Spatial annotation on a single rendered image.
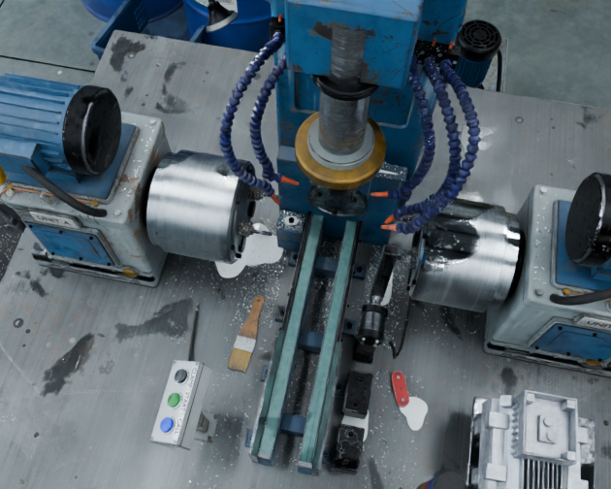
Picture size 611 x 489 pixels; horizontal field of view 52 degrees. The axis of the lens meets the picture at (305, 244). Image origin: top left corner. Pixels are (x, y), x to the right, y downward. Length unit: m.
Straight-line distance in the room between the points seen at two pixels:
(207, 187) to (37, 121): 0.36
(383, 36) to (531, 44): 2.51
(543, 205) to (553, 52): 2.04
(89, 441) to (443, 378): 0.87
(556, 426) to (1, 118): 1.24
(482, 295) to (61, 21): 2.70
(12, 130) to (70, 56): 2.00
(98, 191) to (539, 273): 0.96
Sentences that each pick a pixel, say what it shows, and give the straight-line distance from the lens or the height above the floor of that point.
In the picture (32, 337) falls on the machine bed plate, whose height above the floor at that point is 0.80.
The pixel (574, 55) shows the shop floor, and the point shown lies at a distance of 3.48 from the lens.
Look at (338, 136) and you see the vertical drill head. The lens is 1.16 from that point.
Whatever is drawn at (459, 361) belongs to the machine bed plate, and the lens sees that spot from 1.67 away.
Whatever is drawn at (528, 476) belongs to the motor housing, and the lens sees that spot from 1.33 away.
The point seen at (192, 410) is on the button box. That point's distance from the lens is 1.34.
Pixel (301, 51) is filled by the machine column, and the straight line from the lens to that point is 1.02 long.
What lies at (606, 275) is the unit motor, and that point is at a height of 1.20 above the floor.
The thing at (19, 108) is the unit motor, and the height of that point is 1.35.
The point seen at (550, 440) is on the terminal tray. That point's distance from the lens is 1.32.
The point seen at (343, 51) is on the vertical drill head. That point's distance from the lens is 0.99.
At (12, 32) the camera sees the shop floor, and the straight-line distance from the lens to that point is 3.60.
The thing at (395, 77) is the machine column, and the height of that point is 1.59.
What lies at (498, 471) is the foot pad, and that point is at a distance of 1.35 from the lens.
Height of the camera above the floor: 2.36
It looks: 64 degrees down
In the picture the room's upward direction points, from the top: 1 degrees clockwise
